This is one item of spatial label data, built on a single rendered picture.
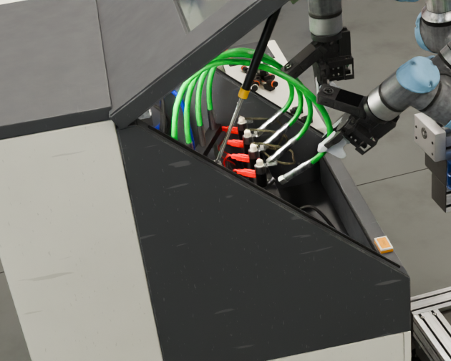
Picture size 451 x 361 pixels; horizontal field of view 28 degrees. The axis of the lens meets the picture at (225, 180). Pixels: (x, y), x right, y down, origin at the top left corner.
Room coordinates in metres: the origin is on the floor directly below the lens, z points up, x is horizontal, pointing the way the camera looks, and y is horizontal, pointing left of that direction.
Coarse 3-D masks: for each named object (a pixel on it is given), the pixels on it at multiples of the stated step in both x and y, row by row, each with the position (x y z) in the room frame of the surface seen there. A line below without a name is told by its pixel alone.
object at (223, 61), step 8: (208, 64) 1.85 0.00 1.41; (216, 64) 1.84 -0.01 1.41; (224, 64) 1.84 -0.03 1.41; (240, 64) 1.83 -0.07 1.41; (248, 64) 1.82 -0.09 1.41; (264, 64) 1.82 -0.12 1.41; (200, 72) 1.86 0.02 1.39; (272, 72) 1.81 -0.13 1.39; (280, 72) 1.81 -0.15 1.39; (192, 80) 1.86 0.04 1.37; (288, 80) 1.80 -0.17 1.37; (296, 80) 1.80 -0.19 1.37; (184, 88) 1.87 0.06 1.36; (304, 88) 1.79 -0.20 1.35; (312, 96) 1.79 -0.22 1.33; (176, 104) 1.87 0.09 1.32; (176, 112) 1.88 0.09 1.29; (176, 120) 1.88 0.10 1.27; (328, 120) 1.78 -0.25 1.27; (176, 128) 1.88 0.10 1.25; (328, 128) 1.78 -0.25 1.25; (176, 136) 1.88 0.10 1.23; (328, 136) 1.78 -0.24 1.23; (312, 160) 1.79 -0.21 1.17
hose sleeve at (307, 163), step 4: (308, 160) 1.79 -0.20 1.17; (304, 164) 1.79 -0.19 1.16; (308, 164) 1.79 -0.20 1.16; (312, 164) 1.79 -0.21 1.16; (296, 168) 1.80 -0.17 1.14; (300, 168) 1.79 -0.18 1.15; (304, 168) 1.79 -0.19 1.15; (288, 172) 1.81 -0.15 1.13; (292, 172) 1.80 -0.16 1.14; (296, 172) 1.80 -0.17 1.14; (300, 172) 1.79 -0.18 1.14; (284, 176) 1.81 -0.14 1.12; (288, 176) 1.80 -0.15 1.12; (292, 176) 1.80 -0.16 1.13
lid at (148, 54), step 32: (128, 0) 1.99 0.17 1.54; (160, 0) 1.86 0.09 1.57; (192, 0) 1.79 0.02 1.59; (224, 0) 1.68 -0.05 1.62; (256, 0) 1.54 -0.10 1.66; (288, 0) 1.55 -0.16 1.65; (128, 32) 1.82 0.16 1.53; (160, 32) 1.70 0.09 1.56; (192, 32) 1.60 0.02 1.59; (224, 32) 1.53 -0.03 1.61; (128, 64) 1.66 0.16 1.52; (160, 64) 1.56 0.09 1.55; (192, 64) 1.52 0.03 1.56; (128, 96) 1.53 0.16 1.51; (160, 96) 1.52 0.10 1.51
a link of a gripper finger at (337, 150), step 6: (330, 138) 1.73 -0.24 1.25; (336, 144) 1.74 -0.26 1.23; (342, 144) 1.73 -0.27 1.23; (318, 150) 1.78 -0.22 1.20; (324, 150) 1.75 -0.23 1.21; (330, 150) 1.75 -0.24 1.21; (336, 150) 1.74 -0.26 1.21; (342, 150) 1.74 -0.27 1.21; (336, 156) 1.75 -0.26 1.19; (342, 156) 1.74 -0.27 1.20
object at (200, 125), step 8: (264, 56) 2.07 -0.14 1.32; (200, 80) 2.05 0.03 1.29; (200, 88) 2.05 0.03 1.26; (296, 88) 2.08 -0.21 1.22; (200, 96) 2.05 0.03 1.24; (200, 104) 2.05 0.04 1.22; (200, 112) 2.05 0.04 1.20; (296, 112) 2.08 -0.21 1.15; (200, 120) 2.05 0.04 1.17; (200, 128) 2.05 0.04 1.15; (280, 128) 2.08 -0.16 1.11; (288, 128) 2.07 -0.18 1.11; (200, 136) 2.05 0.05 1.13; (272, 136) 2.07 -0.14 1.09; (280, 136) 2.07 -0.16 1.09; (200, 144) 2.05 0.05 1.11
